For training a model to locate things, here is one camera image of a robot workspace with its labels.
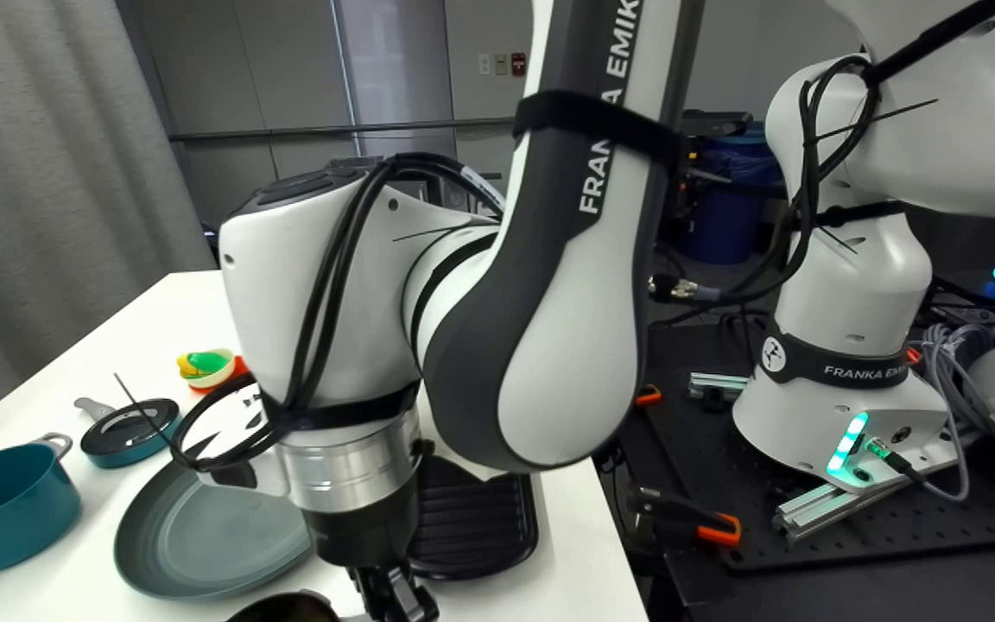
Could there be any black pot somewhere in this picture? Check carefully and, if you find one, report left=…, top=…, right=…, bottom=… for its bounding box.
left=225, top=589, right=345, bottom=622

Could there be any camera on mount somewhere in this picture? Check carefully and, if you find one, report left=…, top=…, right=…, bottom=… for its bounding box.
left=679, top=109, right=756, bottom=187

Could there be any grey plate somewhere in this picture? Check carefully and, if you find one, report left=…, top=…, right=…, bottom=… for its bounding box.
left=113, top=456, right=319, bottom=602

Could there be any grey curtain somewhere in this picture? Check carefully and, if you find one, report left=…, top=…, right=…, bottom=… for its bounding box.
left=0, top=0, right=217, bottom=440

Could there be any black ridged grill pan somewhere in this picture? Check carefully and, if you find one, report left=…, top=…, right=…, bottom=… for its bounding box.
left=408, top=455, right=541, bottom=581

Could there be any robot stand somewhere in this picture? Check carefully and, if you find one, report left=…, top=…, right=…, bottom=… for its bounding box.
left=593, top=268, right=995, bottom=622

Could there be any grey cable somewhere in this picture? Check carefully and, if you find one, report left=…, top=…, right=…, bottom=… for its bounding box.
left=919, top=323, right=995, bottom=503

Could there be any yellow green toy bowl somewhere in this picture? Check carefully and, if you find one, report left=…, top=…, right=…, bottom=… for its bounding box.
left=175, top=348, right=237, bottom=389

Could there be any long aluminium bar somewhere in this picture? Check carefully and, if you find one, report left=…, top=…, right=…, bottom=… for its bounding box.
left=771, top=447, right=982, bottom=544

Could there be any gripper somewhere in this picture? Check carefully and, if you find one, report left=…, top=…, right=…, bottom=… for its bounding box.
left=302, top=478, right=441, bottom=622

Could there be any grey wall rail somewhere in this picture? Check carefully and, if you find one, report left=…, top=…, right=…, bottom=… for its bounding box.
left=168, top=116, right=517, bottom=144

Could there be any blue bin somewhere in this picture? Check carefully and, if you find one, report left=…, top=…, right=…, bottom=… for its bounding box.
left=677, top=130, right=790, bottom=265

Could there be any small teal pot with lid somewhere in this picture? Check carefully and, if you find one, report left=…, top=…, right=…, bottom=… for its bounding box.
left=73, top=397, right=182, bottom=470

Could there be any short aluminium bar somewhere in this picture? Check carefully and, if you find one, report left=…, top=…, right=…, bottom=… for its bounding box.
left=688, top=371, right=751, bottom=403

